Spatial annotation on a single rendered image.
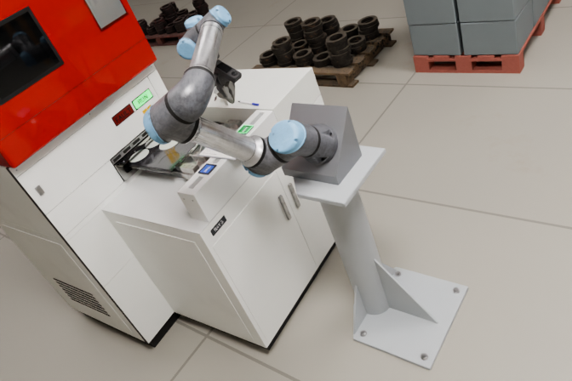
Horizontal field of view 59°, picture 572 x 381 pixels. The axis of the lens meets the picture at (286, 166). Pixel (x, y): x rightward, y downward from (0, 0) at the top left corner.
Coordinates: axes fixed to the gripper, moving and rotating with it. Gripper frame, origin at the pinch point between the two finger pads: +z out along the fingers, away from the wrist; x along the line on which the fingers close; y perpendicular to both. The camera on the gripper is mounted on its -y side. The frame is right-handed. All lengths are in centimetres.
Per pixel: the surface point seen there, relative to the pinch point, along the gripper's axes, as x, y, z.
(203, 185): 34.7, -4.1, 14.6
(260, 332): 45, -4, 92
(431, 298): -6, -62, 109
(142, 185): 28, 49, 29
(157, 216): 43, 23, 29
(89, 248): 61, 58, 39
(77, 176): 46, 58, 9
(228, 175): 22.0, -4.1, 20.3
